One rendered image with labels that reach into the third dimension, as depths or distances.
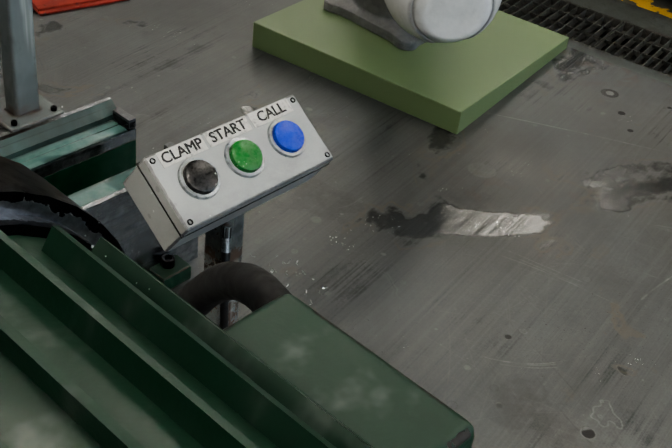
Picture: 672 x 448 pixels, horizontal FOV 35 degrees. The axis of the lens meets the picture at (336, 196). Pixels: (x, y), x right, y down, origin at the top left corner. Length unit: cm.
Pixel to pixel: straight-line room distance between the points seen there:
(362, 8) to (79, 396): 142
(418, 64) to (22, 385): 132
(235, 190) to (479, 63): 79
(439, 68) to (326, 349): 123
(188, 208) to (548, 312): 50
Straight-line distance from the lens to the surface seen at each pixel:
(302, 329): 38
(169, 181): 87
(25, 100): 146
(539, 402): 112
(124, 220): 112
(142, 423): 29
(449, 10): 138
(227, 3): 179
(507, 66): 164
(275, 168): 92
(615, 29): 389
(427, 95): 150
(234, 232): 97
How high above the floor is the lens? 157
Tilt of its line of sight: 35 degrees down
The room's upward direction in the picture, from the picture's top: 7 degrees clockwise
